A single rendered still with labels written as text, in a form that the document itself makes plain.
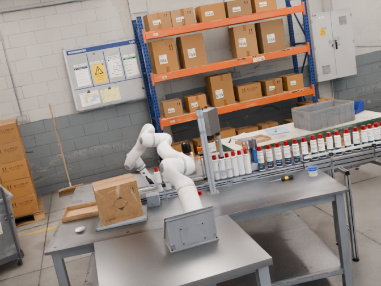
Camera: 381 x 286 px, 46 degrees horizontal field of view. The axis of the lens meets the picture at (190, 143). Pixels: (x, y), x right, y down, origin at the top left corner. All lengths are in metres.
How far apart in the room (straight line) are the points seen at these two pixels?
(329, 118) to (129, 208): 2.82
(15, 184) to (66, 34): 2.63
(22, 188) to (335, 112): 4.12
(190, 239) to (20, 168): 4.06
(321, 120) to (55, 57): 4.42
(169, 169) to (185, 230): 0.40
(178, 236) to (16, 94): 5.45
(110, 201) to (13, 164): 3.32
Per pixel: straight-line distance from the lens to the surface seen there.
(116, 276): 2.61
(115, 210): 3.27
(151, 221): 3.24
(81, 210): 3.81
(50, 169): 7.90
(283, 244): 3.98
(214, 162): 3.63
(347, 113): 5.44
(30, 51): 7.73
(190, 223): 2.67
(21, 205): 6.54
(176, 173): 2.80
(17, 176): 6.45
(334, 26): 8.66
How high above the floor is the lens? 1.99
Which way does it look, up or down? 12 degrees down
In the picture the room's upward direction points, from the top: 10 degrees counter-clockwise
